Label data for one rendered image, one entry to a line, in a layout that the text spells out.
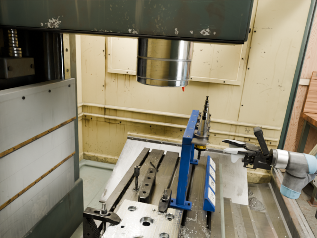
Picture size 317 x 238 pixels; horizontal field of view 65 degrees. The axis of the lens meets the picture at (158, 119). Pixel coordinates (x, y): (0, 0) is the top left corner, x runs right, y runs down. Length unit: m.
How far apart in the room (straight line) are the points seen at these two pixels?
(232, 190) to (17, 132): 1.27
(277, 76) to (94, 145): 1.44
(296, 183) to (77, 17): 0.98
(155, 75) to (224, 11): 0.22
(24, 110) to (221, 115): 1.27
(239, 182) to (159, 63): 1.23
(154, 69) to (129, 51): 1.16
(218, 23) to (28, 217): 0.89
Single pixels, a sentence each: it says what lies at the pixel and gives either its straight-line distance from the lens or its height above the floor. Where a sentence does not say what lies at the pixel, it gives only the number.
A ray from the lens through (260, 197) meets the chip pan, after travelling 1.84.
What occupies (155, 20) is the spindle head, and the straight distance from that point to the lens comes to 0.60.
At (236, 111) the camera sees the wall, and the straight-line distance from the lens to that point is 1.78.
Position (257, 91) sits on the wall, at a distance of 1.76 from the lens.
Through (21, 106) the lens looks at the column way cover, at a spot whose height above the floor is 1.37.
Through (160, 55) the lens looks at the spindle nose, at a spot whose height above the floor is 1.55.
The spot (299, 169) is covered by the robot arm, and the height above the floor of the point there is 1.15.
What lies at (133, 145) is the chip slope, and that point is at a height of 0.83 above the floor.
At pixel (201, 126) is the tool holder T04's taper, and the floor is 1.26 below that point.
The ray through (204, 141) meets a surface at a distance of 1.01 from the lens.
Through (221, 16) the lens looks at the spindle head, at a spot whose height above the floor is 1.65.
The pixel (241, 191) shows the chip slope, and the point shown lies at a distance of 1.70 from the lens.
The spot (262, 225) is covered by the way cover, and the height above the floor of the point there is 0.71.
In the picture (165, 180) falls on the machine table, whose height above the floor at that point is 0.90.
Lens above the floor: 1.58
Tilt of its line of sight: 17 degrees down
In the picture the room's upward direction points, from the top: 4 degrees clockwise
